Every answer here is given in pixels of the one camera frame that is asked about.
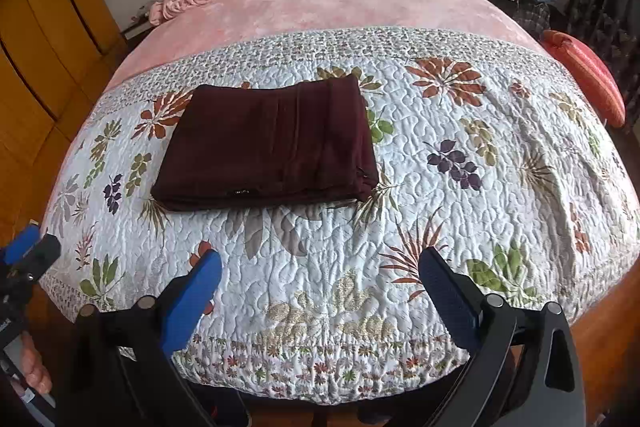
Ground orange striped pillow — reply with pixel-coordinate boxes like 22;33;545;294
541;29;626;128

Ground pink fleece bed sheet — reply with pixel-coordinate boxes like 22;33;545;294
108;0;542;88

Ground floral quilted bedspread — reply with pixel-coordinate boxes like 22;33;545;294
41;27;639;404

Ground person's left hand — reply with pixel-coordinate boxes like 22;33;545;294
21;332;52;395

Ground wooden wardrobe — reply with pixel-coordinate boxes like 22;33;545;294
1;0;128;243

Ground left bedside table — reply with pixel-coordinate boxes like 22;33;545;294
122;1;154;41

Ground dark maroon pants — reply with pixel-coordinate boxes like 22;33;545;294
151;75;378;211

